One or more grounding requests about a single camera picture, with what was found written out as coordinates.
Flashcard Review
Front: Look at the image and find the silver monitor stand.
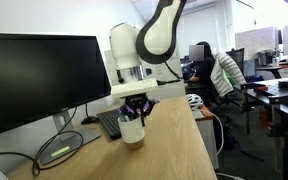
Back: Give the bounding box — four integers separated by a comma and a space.
38, 109, 102, 166

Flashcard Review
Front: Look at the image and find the black office chair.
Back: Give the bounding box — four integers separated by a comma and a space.
197, 79, 245, 123

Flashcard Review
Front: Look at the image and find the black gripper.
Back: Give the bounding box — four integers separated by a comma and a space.
118, 93, 157, 128

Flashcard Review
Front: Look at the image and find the black workbench table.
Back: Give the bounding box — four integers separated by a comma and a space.
240, 76, 288, 180

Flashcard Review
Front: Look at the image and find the grey drawer cabinet orange top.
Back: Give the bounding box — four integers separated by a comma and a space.
192, 105, 220, 170

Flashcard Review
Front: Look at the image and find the black monitor cable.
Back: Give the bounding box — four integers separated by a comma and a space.
0, 106, 85, 178

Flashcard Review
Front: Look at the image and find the black mesh chair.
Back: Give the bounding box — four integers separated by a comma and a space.
225, 47, 246, 76

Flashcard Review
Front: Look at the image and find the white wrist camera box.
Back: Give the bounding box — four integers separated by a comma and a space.
110, 78, 159, 99

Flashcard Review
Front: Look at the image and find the white puffer jacket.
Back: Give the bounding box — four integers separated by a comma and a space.
209, 51, 248, 98

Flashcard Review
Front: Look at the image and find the purple mat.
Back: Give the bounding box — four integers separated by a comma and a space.
114, 98, 161, 116

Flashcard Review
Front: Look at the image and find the white bicycle helmet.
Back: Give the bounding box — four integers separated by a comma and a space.
185, 93, 205, 110

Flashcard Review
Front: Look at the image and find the black computer monitor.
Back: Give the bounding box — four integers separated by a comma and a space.
0, 32, 112, 140

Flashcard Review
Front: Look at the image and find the white cup with cork base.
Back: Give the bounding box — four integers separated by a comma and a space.
117, 114, 146, 151

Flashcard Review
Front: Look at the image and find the white hanging cable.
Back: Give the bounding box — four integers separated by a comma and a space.
209, 112, 225, 158

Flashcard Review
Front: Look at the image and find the black computer mouse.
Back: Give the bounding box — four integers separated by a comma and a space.
80, 115, 100, 126

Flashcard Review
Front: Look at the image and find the black keyboard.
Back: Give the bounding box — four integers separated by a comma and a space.
96, 109, 123, 141

